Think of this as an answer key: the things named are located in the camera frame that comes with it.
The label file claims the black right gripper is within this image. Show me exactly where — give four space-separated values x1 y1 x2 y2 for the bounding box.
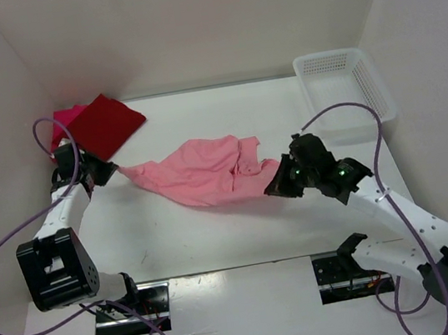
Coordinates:
259 148 319 203

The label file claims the dark red t shirt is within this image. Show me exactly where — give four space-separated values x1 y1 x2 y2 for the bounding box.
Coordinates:
53 94 147 161

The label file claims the magenta t shirt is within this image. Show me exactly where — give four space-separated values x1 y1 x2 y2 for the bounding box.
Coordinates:
43 102 97 163

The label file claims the light pink t shirt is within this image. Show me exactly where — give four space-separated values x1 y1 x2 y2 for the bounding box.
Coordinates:
118 135 280 208

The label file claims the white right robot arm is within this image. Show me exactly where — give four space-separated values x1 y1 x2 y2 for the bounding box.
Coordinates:
264 152 448 306

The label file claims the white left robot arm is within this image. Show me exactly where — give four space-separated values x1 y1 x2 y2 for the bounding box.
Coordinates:
16 153 143 317

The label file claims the white perforated plastic basket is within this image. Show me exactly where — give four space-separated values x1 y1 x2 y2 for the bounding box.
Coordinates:
292 47 398 145

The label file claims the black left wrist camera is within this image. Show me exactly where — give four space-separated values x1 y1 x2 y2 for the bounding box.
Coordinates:
53 143 80 179

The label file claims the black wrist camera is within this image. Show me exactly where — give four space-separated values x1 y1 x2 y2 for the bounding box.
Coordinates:
289 133 335 168
53 143 80 179

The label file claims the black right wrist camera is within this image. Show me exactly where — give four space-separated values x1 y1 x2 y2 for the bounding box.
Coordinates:
289 133 335 168

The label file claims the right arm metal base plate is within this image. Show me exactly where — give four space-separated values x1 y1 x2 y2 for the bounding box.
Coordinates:
311 252 395 305

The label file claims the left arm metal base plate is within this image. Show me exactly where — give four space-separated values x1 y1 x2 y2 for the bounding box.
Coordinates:
94 281 171 335

